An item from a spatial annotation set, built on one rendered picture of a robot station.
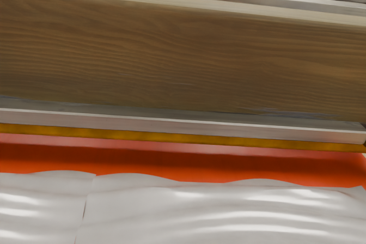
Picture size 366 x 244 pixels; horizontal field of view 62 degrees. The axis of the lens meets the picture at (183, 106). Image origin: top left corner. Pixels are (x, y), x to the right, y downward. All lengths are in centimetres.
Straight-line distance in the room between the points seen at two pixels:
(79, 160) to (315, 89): 16
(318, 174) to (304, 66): 8
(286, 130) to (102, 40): 12
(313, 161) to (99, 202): 16
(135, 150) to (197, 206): 7
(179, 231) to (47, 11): 13
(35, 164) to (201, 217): 11
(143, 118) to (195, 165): 5
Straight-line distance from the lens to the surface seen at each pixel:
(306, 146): 25
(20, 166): 22
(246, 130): 19
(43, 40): 19
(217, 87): 19
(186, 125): 18
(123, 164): 21
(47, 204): 18
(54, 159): 22
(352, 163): 27
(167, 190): 18
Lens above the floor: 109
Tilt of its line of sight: 28 degrees down
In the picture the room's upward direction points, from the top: 8 degrees clockwise
